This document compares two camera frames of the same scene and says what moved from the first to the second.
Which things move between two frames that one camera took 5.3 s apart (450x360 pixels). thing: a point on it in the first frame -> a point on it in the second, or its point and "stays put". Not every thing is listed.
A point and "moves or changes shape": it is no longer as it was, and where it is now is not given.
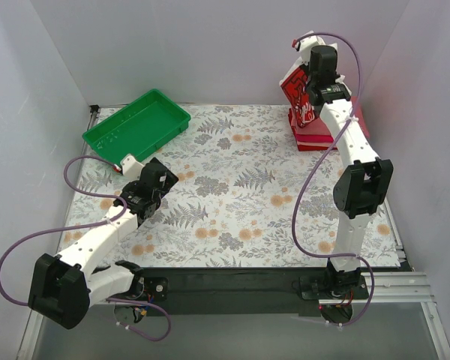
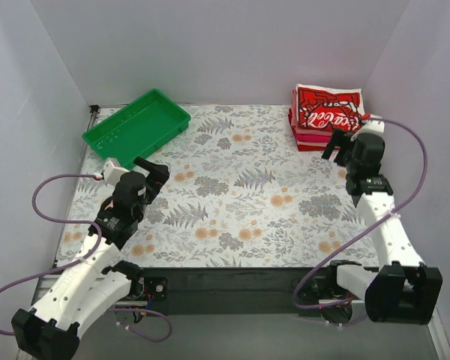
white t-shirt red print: x=294 y=84 moves or changes shape
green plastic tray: x=148 y=124 stays put
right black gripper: x=308 y=85 -> x=342 y=148
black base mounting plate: x=239 y=290 stays put
